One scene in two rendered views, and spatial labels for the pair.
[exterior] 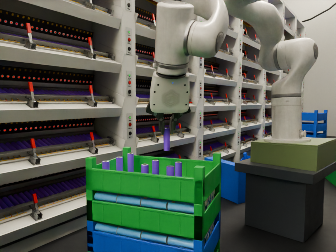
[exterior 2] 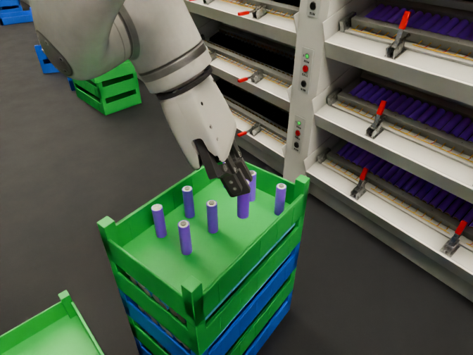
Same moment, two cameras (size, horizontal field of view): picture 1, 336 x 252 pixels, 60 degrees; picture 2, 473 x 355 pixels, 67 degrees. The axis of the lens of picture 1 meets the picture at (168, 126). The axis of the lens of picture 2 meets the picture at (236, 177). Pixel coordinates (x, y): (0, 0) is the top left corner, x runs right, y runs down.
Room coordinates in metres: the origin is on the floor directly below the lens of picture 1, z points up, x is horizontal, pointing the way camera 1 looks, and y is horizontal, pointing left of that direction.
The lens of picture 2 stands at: (0.92, -0.38, 0.78)
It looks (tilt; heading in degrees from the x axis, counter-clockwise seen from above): 37 degrees down; 107
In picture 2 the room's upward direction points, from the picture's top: straight up
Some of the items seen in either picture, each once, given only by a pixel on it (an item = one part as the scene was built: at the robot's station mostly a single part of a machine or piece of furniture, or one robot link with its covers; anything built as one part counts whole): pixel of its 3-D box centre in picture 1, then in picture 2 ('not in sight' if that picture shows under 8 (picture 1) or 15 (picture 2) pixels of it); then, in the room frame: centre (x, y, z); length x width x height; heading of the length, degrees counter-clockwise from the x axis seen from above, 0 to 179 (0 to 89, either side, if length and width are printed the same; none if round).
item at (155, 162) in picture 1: (155, 171); (212, 216); (0.75, 0.03, 0.36); 0.02 x 0.02 x 0.06
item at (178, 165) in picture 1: (178, 174); (185, 237); (0.72, -0.03, 0.36); 0.02 x 0.02 x 0.06
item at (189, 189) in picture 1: (157, 170); (212, 216); (0.75, 0.03, 0.36); 0.30 x 0.20 x 0.08; 68
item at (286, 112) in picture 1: (286, 119); not in sight; (1.25, -0.51, 0.47); 0.19 x 0.19 x 0.18
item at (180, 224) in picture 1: (157, 200); (214, 248); (0.75, 0.03, 0.28); 0.30 x 0.20 x 0.08; 68
